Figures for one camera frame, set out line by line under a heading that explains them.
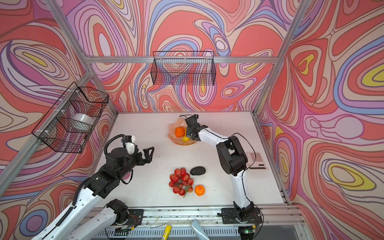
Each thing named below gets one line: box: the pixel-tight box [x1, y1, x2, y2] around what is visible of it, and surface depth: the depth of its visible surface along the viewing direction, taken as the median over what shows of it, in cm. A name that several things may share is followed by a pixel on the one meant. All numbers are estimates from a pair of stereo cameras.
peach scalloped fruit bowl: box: [167, 118, 196, 146], surface depth 104 cm
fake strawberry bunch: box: [168, 167, 194, 198], surface depth 82 cm
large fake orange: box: [175, 126, 185, 138], surface depth 103 cm
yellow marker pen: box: [161, 225, 172, 240], surface depth 70 cm
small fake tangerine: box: [194, 184, 206, 197], surface depth 81 cm
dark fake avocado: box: [190, 166, 206, 176], surface depth 87 cm
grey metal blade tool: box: [190, 219, 210, 240], surface depth 66 cm
